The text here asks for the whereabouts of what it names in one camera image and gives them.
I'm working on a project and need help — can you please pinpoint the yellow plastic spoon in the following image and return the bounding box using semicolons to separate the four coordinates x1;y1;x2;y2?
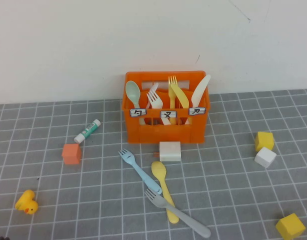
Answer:
150;160;180;224

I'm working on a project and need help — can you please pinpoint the light blue plastic fork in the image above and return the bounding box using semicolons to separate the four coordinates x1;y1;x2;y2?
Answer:
118;148;163;195

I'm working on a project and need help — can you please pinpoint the green and white glue stick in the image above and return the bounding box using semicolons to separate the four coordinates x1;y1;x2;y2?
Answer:
73;118;102;144

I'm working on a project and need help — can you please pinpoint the grey plastic fork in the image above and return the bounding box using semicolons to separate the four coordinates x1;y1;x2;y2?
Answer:
143;187;212;239

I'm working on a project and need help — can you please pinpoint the orange plastic cutlery holder crate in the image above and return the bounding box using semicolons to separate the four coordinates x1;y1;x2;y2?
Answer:
121;70;211;145

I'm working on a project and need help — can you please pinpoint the paper label reading fork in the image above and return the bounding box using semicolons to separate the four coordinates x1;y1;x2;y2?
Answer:
160;110;178;119

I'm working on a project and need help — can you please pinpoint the paper label reading spoon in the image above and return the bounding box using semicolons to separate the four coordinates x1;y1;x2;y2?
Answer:
129;108;147;118

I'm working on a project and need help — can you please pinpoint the white plastic fork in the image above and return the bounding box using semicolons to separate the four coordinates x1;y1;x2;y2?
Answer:
146;89;171;126

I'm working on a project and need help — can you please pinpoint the yellow plastic fork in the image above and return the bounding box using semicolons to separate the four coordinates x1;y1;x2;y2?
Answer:
168;75;179;110

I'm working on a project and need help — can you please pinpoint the pale pink plastic spoon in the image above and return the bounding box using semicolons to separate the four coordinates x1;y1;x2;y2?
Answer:
148;82;160;96

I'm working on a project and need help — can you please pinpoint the white charger plug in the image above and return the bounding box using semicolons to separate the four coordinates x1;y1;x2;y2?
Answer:
153;141;182;162

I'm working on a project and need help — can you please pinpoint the mint green plastic spoon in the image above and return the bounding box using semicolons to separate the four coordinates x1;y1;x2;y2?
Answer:
125;80;142;110

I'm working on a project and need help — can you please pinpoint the yellow plastic knife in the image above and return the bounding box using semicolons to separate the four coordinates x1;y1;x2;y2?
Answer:
170;83;190;109

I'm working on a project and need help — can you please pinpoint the paper label reading knife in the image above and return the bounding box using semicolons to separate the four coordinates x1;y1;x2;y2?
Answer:
188;106;206;116

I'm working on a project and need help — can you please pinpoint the cream white plastic knife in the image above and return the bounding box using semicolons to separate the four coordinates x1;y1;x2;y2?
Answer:
191;74;212;109

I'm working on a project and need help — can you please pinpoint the orange cube block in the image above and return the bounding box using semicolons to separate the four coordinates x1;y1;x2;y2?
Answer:
61;143;82;165

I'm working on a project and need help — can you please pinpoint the yellow cube block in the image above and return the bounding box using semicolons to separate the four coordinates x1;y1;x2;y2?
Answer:
254;131;275;152
275;212;307;240

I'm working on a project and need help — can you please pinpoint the white cube block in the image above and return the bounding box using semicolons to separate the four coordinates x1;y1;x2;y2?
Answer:
254;146;277;169

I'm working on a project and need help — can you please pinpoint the yellow rubber duck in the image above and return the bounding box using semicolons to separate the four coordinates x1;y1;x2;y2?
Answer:
14;189;39;216

